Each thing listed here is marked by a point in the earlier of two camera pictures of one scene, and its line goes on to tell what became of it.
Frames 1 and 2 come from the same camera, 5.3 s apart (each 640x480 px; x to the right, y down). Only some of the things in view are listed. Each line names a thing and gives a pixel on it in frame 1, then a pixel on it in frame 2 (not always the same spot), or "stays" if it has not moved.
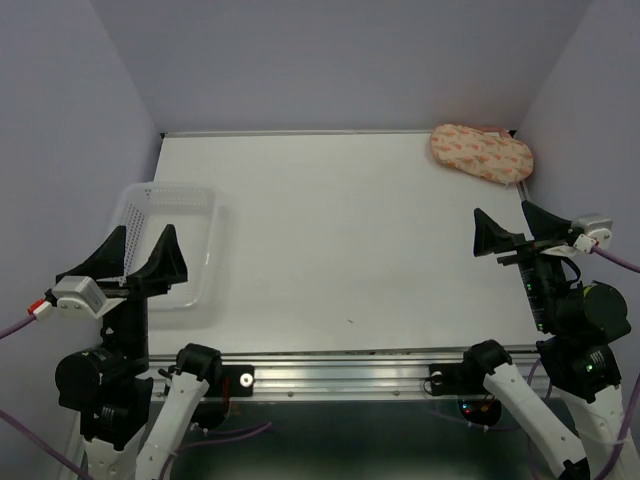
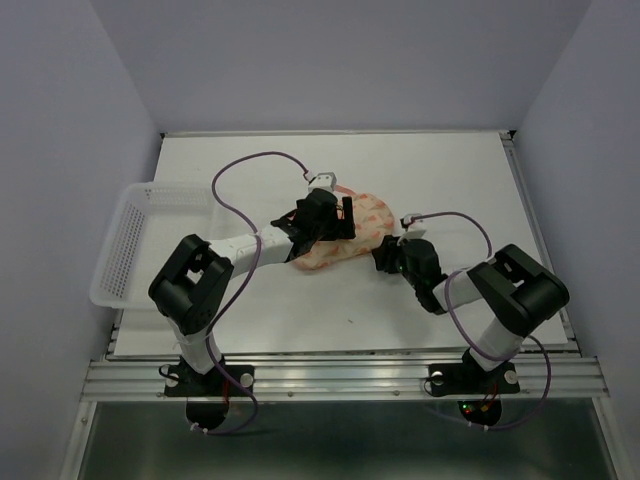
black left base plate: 234,381 stays
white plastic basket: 193,210 stays
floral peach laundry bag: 486,151 to 373,222
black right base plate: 452,379 stays
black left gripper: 165,262 to 341,229
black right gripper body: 543,275 to 392,258
